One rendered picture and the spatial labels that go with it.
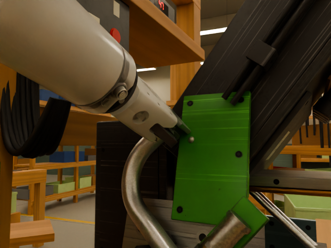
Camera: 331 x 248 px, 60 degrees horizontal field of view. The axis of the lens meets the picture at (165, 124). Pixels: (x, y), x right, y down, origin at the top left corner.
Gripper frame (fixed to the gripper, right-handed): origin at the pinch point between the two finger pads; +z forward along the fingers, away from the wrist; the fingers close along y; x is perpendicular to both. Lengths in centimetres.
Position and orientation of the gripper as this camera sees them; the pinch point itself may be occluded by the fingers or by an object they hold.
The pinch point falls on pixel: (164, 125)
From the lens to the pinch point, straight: 47.2
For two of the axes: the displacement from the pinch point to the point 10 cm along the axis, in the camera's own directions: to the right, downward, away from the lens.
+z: 4.3, 3.3, 8.4
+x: -7.3, 6.8, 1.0
